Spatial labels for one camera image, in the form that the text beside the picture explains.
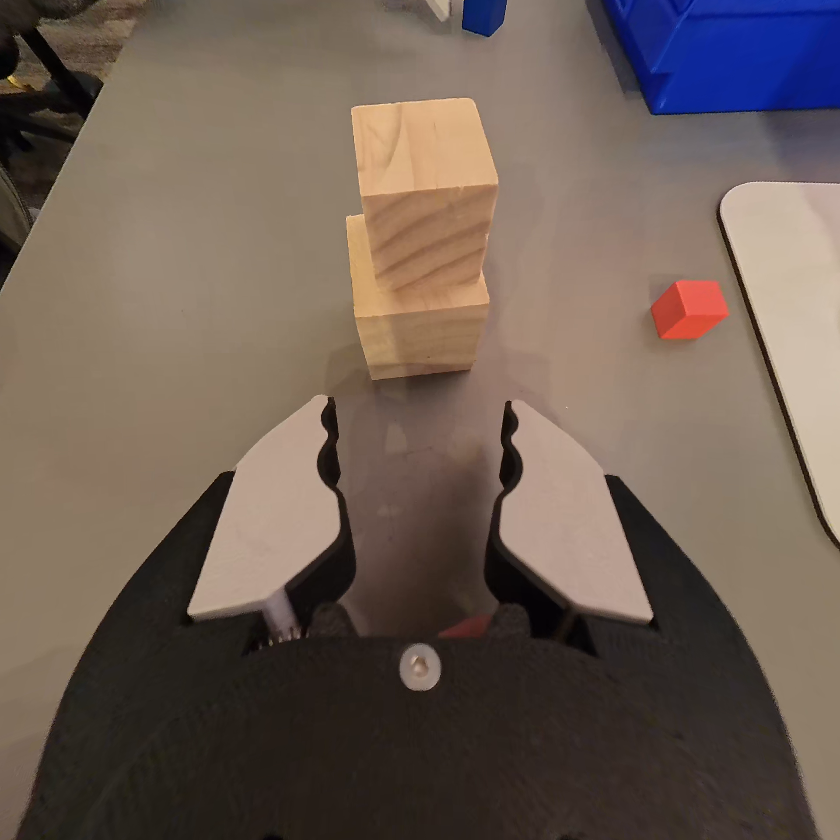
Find white desk mat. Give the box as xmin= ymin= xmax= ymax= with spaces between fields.
xmin=717 ymin=182 xmax=840 ymax=549

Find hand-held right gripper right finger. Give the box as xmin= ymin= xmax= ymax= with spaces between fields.
xmin=483 ymin=399 xmax=655 ymax=644

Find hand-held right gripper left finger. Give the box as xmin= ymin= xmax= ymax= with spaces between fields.
xmin=186 ymin=394 xmax=358 ymax=647

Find small red wooden cube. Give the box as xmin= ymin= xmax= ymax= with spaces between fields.
xmin=651 ymin=280 xmax=729 ymax=340

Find small blue wooden cube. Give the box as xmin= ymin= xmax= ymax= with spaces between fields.
xmin=461 ymin=0 xmax=510 ymax=37

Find large blue plastic bin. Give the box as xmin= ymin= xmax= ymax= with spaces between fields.
xmin=600 ymin=0 xmax=840 ymax=116

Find large natural wooden cube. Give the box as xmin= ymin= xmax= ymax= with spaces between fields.
xmin=351 ymin=98 xmax=500 ymax=293
xmin=346 ymin=214 xmax=491 ymax=382

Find black office chair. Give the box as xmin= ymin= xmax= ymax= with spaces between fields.
xmin=0 ymin=0 xmax=106 ymax=260

